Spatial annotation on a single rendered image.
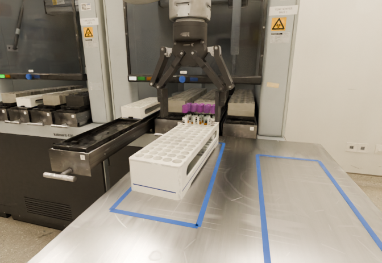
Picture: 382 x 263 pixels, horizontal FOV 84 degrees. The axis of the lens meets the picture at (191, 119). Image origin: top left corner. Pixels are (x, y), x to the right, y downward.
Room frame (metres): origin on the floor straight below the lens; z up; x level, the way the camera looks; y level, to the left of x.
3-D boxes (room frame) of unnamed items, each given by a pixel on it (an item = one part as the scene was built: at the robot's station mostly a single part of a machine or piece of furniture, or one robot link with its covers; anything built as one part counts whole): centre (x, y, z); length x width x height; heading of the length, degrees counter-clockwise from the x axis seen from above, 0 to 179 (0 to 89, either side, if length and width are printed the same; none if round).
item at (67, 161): (0.87, 0.27, 0.78); 0.73 x 0.14 x 0.09; 166
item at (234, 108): (0.91, -0.22, 0.85); 0.12 x 0.02 x 0.06; 75
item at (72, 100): (1.13, 0.61, 0.85); 0.12 x 0.02 x 0.06; 76
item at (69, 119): (1.35, 0.56, 0.78); 0.73 x 0.14 x 0.09; 166
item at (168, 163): (0.47, 0.01, 0.85); 0.30 x 0.10 x 0.06; 160
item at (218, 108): (0.48, -0.06, 0.95); 0.03 x 0.01 x 0.07; 160
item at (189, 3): (0.50, 0.00, 1.16); 0.09 x 0.09 x 0.06
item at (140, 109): (1.04, 0.22, 0.83); 0.30 x 0.10 x 0.06; 166
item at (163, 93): (0.52, 0.07, 0.95); 0.03 x 0.01 x 0.07; 160
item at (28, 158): (1.60, 0.73, 0.81); 1.06 x 0.84 x 1.62; 166
